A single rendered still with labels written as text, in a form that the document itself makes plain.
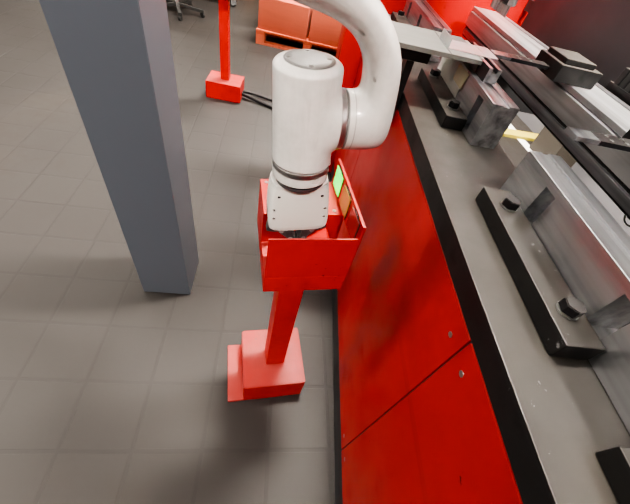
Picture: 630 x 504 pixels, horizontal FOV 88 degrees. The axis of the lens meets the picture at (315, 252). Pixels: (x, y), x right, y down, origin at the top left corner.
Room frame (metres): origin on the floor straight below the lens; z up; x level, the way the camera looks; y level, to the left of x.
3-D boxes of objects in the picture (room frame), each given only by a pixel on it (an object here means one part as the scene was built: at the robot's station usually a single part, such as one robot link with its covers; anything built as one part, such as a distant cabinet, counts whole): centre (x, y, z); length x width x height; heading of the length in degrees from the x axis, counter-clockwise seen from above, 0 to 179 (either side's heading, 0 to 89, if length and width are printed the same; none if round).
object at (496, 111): (0.94, -0.27, 0.92); 0.39 x 0.06 x 0.10; 10
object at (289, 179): (0.42, 0.05, 0.92); 0.09 x 0.08 x 0.03; 111
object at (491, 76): (0.96, -0.26, 0.99); 0.20 x 0.03 x 0.03; 10
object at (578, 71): (1.01, -0.42, 1.01); 0.26 x 0.12 x 0.05; 100
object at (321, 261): (0.48, 0.04, 0.75); 0.20 x 0.16 x 0.18; 21
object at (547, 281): (0.39, -0.31, 0.89); 0.30 x 0.05 x 0.03; 10
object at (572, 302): (0.29, -0.33, 0.91); 0.03 x 0.03 x 0.02
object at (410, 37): (0.97, -0.11, 1.00); 0.26 x 0.18 x 0.01; 100
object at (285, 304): (0.48, 0.04, 0.39); 0.06 x 0.06 x 0.54; 21
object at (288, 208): (0.42, 0.05, 0.86); 0.10 x 0.07 x 0.11; 111
